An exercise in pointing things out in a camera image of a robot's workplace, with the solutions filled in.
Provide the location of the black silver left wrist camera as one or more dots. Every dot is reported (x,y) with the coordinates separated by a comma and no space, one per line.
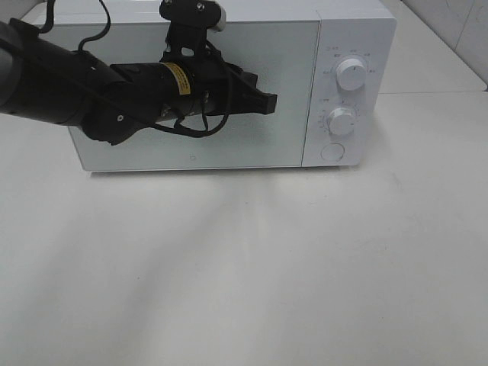
(198,14)

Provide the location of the white microwave knob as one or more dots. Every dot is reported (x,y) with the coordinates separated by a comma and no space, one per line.
(351,73)
(341,121)

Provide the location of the white microwave oven body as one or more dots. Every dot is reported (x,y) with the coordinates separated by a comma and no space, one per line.
(346,28)

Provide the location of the white microwave door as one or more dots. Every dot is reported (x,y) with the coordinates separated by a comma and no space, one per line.
(282,55)

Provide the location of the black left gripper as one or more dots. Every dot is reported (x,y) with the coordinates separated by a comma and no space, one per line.
(185,83)

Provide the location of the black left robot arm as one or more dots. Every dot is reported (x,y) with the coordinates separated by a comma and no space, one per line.
(110,103)

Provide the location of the white round door button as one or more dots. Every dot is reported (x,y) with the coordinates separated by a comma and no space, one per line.
(333,152)

